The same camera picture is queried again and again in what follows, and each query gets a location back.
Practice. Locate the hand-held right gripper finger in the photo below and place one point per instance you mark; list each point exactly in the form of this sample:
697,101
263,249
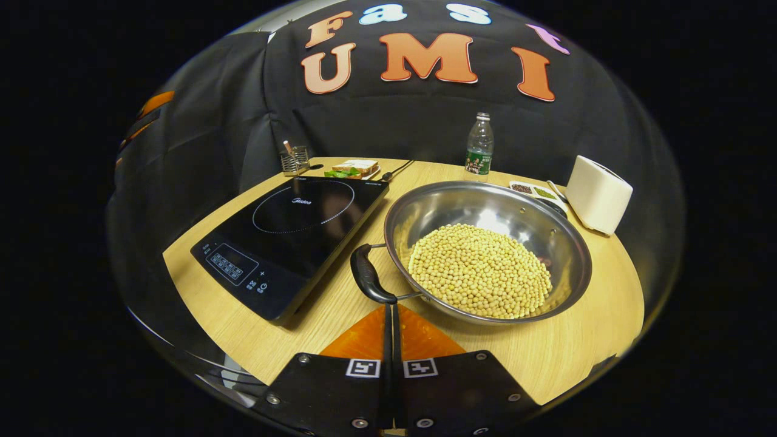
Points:
388,376
397,376

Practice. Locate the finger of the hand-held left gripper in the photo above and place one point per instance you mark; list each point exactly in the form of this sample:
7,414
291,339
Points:
138,136
155,104

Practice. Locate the pile of yellow soybeans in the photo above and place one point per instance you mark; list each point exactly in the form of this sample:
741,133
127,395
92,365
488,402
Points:
479,273

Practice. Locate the black induction cooktop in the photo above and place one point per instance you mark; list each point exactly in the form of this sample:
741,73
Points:
291,243

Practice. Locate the sandwich on small plate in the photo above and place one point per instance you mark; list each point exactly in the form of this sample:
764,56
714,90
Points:
355,165

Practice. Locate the white divided bean dish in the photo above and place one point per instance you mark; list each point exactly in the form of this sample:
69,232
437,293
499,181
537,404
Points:
528,189

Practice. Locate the clear plastic water bottle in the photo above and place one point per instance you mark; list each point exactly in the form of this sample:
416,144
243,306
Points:
479,149

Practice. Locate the white toaster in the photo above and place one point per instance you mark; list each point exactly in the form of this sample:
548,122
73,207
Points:
598,194

